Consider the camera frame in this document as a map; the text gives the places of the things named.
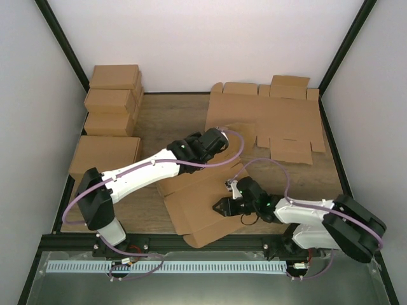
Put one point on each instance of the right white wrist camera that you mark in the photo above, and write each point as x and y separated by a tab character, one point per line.
231	186

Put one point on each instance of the light blue slotted cable duct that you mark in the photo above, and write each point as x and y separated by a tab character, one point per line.
180	267

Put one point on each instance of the black corner post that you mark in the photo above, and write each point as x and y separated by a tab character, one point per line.
352	33
58	32

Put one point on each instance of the right black corner post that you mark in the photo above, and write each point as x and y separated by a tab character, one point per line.
352	33

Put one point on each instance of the large front folded cardboard box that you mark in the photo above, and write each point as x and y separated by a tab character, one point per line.
104	153

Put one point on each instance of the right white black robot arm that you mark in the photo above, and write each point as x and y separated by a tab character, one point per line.
339	224

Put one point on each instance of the left black corner post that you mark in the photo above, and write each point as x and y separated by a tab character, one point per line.
58	32

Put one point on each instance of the black aluminium frame rail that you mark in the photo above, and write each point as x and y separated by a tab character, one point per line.
162	243

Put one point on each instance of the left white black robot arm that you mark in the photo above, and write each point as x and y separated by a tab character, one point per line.
180	156

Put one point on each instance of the stack of flat cardboard blanks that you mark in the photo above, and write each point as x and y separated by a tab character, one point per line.
285	114

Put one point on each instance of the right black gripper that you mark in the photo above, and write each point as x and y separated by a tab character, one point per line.
227	206

